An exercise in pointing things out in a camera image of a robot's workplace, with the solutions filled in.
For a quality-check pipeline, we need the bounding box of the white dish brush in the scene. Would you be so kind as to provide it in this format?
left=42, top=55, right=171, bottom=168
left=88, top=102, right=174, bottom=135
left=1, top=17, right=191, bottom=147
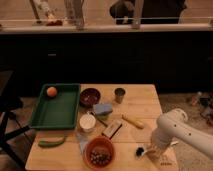
left=135, top=141, right=178, bottom=157

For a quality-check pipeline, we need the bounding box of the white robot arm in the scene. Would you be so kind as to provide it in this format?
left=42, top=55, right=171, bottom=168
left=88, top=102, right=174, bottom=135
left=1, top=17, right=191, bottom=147
left=147, top=108, right=213, bottom=159

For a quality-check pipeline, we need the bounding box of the dark purple bowl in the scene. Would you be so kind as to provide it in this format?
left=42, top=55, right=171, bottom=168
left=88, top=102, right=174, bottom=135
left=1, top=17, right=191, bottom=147
left=80, top=88, right=101, bottom=108

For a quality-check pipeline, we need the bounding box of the wooden block brush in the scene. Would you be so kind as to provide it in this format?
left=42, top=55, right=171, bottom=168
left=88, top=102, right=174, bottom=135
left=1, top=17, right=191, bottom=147
left=102, top=120, right=122, bottom=139

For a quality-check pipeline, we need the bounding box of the orange bowl with beads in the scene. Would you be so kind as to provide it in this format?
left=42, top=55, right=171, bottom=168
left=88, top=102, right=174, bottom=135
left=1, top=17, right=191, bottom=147
left=83, top=136, right=115, bottom=171

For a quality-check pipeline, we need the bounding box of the metal cup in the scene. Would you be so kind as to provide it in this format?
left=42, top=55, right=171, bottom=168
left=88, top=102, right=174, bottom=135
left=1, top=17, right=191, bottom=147
left=114, top=88, right=126, bottom=104

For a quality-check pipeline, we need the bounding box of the blue sponge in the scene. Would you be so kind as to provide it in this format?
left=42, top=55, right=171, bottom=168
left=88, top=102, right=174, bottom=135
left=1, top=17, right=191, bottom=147
left=93, top=103, right=113, bottom=115

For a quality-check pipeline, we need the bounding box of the white round container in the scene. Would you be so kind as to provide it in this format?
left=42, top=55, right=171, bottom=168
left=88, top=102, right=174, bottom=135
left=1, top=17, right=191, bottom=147
left=79, top=114, right=96, bottom=132

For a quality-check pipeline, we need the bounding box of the green plastic tray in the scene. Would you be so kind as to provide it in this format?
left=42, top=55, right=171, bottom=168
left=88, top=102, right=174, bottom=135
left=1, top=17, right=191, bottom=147
left=29, top=83, right=81, bottom=130

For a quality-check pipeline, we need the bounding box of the orange fruit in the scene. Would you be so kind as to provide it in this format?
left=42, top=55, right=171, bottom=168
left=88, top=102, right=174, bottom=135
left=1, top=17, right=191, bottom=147
left=46, top=87, right=58, bottom=98

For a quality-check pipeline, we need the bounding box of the clear plastic bag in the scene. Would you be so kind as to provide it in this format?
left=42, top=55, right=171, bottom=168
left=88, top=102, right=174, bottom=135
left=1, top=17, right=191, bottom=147
left=76, top=132, right=88, bottom=153

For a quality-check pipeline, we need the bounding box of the green cucumber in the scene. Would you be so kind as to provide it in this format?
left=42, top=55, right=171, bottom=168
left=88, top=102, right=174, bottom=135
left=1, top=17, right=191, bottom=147
left=38, top=137, right=66, bottom=148

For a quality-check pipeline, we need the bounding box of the black chair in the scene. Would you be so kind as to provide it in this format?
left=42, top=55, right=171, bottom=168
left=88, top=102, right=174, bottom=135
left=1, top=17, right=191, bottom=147
left=0, top=70, right=31, bottom=171

